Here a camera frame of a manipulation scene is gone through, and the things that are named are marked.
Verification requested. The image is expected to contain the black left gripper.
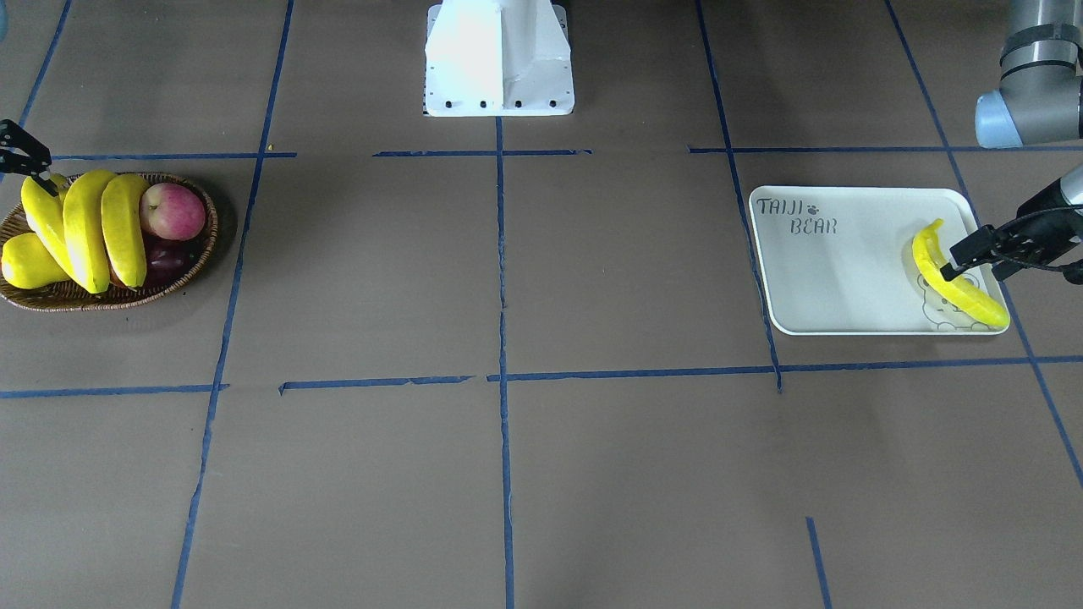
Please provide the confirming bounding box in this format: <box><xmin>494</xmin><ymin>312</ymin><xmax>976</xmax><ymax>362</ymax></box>
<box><xmin>939</xmin><ymin>178</ymin><xmax>1082</xmax><ymax>285</ymax></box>

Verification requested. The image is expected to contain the yellow banana moved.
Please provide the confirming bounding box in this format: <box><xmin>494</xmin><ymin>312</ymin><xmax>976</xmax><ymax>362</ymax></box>
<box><xmin>19</xmin><ymin>177</ymin><xmax>74</xmax><ymax>278</ymax></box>
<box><xmin>910</xmin><ymin>218</ymin><xmax>1010</xmax><ymax>329</ymax></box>

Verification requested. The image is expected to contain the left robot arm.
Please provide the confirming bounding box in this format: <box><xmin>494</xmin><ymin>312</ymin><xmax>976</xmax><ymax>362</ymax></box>
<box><xmin>939</xmin><ymin>1</ymin><xmax>1082</xmax><ymax>285</ymax></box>

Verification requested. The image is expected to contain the brown wicker basket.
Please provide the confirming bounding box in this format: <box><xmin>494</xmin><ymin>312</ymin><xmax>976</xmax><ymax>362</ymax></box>
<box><xmin>3</xmin><ymin>173</ymin><xmax>221</xmax><ymax>313</ymax></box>

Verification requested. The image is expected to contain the yellow banana middle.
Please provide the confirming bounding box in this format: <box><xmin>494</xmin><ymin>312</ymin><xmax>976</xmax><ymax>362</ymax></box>
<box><xmin>63</xmin><ymin>169</ymin><xmax>117</xmax><ymax>294</ymax></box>

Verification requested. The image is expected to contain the yellow banana beside apple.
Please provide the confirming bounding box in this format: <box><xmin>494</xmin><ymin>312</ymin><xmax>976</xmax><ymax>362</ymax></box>
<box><xmin>100</xmin><ymin>173</ymin><xmax>151</xmax><ymax>289</ymax></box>

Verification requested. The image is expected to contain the yellow lemon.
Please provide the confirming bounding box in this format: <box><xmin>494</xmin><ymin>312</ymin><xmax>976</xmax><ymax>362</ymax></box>
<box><xmin>3</xmin><ymin>232</ymin><xmax>70</xmax><ymax>289</ymax></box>

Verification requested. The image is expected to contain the red apple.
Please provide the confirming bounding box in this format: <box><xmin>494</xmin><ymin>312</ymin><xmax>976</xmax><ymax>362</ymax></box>
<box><xmin>139</xmin><ymin>184</ymin><xmax>206</xmax><ymax>239</ymax></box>

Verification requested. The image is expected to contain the dark purple plum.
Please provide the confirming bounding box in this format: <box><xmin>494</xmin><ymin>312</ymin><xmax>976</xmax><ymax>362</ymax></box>
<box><xmin>143</xmin><ymin>239</ymin><xmax>200</xmax><ymax>288</ymax></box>

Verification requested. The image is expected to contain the white bear print tray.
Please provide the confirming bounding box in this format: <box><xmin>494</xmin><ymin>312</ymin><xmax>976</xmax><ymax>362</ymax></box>
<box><xmin>748</xmin><ymin>185</ymin><xmax>1010</xmax><ymax>336</ymax></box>

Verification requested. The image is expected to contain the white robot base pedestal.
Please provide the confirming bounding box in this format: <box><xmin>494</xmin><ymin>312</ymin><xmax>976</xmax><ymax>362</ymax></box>
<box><xmin>423</xmin><ymin>1</ymin><xmax>576</xmax><ymax>117</ymax></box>

